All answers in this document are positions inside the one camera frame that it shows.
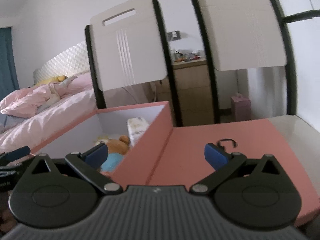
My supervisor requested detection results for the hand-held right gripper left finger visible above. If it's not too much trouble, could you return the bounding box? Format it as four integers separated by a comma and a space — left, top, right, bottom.
21, 143, 123, 195

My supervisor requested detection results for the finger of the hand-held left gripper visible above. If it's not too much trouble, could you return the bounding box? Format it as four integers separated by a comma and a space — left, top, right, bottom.
0, 146, 32, 163

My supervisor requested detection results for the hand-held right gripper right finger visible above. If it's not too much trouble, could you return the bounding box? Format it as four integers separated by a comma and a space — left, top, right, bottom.
189, 143, 288, 195

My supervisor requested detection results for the black hair tie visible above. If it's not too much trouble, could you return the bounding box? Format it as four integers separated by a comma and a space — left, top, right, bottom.
217, 139, 237, 148

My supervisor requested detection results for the brown teddy bear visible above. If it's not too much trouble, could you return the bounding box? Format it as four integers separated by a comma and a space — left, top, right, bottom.
94, 135, 130, 173

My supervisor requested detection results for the pink storage box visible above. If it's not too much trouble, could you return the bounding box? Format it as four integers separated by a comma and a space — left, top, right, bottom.
30, 101, 175, 185

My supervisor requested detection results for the white desktop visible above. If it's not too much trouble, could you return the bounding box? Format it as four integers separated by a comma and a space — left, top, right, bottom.
267, 115, 320, 160

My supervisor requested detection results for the pink box lid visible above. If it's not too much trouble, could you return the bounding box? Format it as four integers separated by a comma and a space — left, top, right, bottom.
146, 119, 320, 228

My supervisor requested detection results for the bed with pink bedding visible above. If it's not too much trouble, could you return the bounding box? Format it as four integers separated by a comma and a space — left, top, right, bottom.
0, 71, 100, 153

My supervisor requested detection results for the pink bag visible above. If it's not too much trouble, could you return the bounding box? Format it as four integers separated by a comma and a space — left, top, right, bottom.
230, 94, 252, 120

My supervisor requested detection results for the wooden nightstand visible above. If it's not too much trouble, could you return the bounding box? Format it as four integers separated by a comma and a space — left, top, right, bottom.
150, 57, 213, 128

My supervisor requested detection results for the yellow plush toy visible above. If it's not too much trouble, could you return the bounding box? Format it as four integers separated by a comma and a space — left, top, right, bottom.
35, 75, 68, 85

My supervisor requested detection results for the teal curtain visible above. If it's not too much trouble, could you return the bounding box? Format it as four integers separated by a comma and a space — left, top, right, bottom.
0, 27, 20, 100

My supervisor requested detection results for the white quilted headboard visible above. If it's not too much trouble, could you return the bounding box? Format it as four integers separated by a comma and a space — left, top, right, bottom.
33, 41, 89, 87

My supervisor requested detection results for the clutter of small items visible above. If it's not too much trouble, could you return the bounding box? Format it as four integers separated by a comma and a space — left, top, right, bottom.
172, 49, 204, 63

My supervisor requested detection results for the white chair with ribbed back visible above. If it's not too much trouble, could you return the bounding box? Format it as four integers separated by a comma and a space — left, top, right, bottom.
84, 0, 184, 128

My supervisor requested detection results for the white chair with plain back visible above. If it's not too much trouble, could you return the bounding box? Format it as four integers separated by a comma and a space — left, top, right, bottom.
190, 0, 299, 124

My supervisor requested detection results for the black metal bar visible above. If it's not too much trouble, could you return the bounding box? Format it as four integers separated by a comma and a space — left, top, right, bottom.
281, 10, 320, 24

